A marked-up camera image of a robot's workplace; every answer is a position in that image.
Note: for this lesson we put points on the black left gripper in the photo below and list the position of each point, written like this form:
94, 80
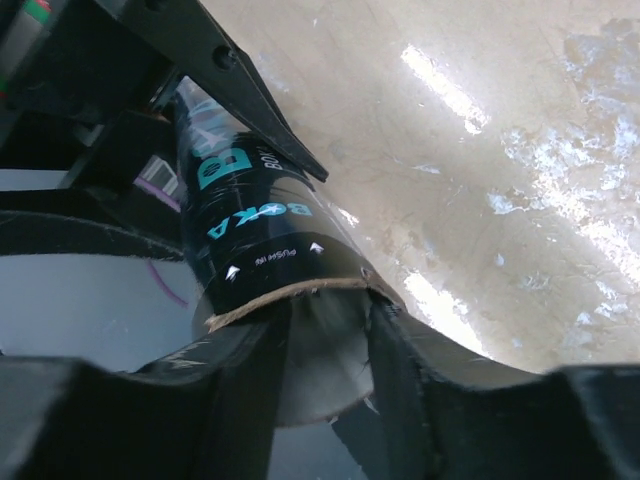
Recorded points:
83, 94

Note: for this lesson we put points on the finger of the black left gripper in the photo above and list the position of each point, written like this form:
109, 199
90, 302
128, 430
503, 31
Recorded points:
187, 35

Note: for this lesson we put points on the black BOKA shuttlecock tube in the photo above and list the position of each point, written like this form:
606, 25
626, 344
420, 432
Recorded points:
255, 231

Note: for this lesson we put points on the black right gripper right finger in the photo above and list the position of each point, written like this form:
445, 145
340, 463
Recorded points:
450, 413

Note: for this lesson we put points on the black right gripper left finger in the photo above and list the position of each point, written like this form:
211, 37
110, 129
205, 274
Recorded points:
68, 419

